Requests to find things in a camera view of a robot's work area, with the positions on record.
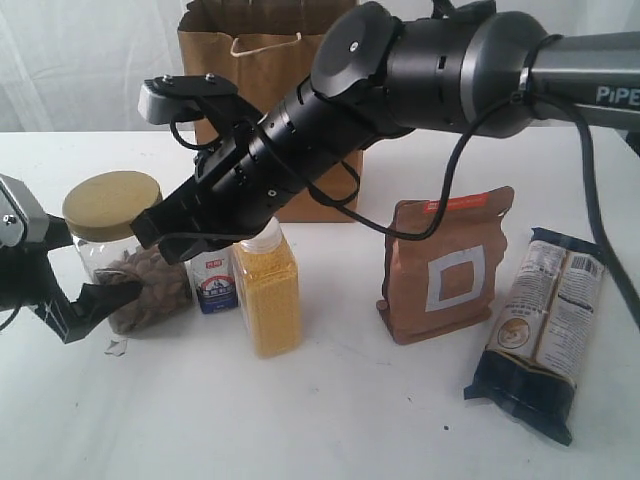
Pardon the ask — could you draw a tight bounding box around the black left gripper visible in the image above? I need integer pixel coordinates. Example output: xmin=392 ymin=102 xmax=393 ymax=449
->
xmin=1 ymin=215 xmax=142 ymax=344

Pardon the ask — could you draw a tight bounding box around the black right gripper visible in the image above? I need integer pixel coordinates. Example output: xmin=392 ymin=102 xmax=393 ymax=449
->
xmin=129 ymin=114 xmax=351 ymax=265

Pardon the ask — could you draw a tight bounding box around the small blue white milk carton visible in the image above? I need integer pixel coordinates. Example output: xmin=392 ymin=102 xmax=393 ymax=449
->
xmin=191 ymin=249 xmax=238 ymax=314

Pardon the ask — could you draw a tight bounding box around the almond jar with gold lid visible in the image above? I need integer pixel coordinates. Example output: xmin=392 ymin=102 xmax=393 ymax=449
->
xmin=62 ymin=171 xmax=193 ymax=335

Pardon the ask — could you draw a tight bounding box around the yellow millet bottle white cap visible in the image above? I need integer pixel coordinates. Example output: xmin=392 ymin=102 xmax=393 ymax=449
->
xmin=232 ymin=218 xmax=303 ymax=358

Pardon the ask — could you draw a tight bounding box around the brown standup pouch orange label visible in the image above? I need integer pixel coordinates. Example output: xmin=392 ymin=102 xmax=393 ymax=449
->
xmin=376 ymin=186 xmax=515 ymax=345

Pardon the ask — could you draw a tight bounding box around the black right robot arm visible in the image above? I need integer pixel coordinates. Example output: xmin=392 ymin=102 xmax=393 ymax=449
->
xmin=131 ymin=1 xmax=639 ymax=264

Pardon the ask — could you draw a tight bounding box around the brown paper bag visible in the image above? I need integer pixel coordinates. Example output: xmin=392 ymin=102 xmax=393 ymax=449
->
xmin=177 ymin=1 xmax=358 ymax=223

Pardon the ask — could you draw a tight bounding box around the torn paper scrap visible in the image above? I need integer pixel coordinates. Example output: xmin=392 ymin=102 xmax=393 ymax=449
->
xmin=104 ymin=338 xmax=128 ymax=357

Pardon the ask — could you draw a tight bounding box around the dark blue biscuit package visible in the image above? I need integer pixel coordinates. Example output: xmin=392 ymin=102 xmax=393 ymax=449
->
xmin=463 ymin=227 xmax=606 ymax=446

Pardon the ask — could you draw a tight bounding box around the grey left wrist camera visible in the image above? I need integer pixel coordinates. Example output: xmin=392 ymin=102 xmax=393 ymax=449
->
xmin=1 ymin=175 xmax=49 ymax=248

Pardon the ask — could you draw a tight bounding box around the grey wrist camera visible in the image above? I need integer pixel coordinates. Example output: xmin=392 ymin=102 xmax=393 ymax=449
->
xmin=1 ymin=175 xmax=49 ymax=248
xmin=137 ymin=74 xmax=238 ymax=125

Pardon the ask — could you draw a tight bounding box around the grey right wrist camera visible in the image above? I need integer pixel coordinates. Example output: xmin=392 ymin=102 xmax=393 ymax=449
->
xmin=137 ymin=74 xmax=238 ymax=125

